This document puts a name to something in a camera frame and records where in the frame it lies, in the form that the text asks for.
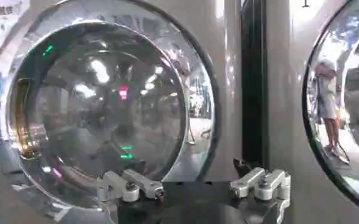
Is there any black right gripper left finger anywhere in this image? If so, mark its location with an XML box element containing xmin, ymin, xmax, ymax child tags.
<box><xmin>96</xmin><ymin>169</ymin><xmax>166</xmax><ymax>203</ymax></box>

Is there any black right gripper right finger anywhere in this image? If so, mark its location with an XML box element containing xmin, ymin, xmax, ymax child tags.
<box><xmin>229</xmin><ymin>158</ymin><xmax>291</xmax><ymax>202</ymax></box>

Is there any round glass door with blue sticker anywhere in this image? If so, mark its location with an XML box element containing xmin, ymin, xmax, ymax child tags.
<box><xmin>0</xmin><ymin>0</ymin><xmax>222</xmax><ymax>214</ymax></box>

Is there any round glass dryer door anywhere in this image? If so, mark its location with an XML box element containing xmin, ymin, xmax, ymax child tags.
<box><xmin>301</xmin><ymin>0</ymin><xmax>359</xmax><ymax>214</ymax></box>

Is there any grey dryer with number label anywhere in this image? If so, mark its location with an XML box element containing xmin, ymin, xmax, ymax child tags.
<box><xmin>0</xmin><ymin>0</ymin><xmax>243</xmax><ymax>224</ymax></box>

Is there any white number label sticker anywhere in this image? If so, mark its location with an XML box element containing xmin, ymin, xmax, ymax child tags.
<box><xmin>0</xmin><ymin>0</ymin><xmax>31</xmax><ymax>50</ymax></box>

